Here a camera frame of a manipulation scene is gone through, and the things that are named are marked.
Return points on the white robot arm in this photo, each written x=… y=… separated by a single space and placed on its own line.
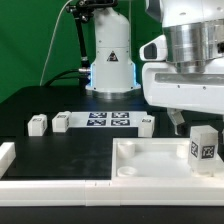
x=183 y=67

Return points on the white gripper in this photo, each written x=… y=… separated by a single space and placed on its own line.
x=164 y=87

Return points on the white square tabletop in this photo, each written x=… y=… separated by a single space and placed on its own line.
x=151 y=158

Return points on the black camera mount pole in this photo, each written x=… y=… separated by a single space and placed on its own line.
x=82 y=12

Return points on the white sheet with AprilTags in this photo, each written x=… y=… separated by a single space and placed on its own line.
x=106 y=119

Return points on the white U-shaped obstacle fence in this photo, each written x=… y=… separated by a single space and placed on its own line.
x=195 y=191

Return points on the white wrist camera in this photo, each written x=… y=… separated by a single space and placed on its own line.
x=155 y=50

